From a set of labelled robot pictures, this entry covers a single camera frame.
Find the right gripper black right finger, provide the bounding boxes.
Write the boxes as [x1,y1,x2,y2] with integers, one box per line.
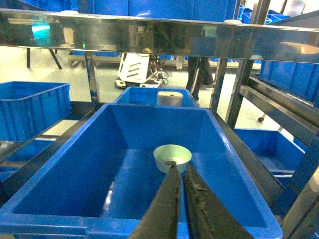
[183,165,253,239]

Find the large blue bin left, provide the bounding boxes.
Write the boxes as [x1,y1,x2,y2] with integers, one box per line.
[0,81,71,142]

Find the person legs dark trousers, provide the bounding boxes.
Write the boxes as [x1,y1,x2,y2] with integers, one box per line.
[186,56,214,103]

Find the blue bin far right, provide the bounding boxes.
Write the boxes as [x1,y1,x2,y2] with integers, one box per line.
[259,61,319,103]

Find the blue bin behind front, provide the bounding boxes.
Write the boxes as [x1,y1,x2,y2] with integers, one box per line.
[113,87,199,108]

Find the stainless steel shelf rack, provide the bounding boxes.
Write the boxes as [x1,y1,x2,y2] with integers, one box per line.
[0,0,319,239]

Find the green bowl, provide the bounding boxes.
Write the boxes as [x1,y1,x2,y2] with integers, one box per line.
[153,144,192,174]

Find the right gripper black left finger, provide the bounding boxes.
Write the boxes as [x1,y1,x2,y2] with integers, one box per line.
[129,164,181,239]

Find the grey cylindrical container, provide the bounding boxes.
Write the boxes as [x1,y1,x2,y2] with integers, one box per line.
[157,91,183,107]

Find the lower blue bin right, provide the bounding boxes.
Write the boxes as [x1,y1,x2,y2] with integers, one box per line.
[235,128,305,177]

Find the large blue bin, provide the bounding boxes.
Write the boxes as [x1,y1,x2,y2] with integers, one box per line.
[0,81,71,142]
[0,104,283,239]

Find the large blue bin front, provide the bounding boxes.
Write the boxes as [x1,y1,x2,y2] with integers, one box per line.
[0,104,283,239]

